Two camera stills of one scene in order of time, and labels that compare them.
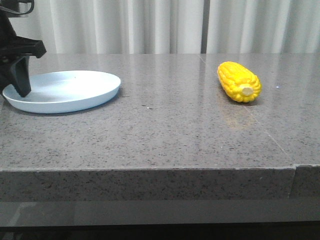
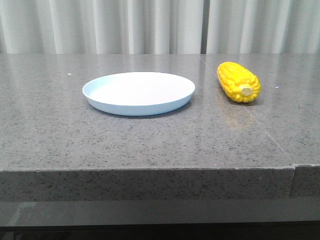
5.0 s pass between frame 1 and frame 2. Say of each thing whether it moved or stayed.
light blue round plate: moved
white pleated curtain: stayed
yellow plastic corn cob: stayed
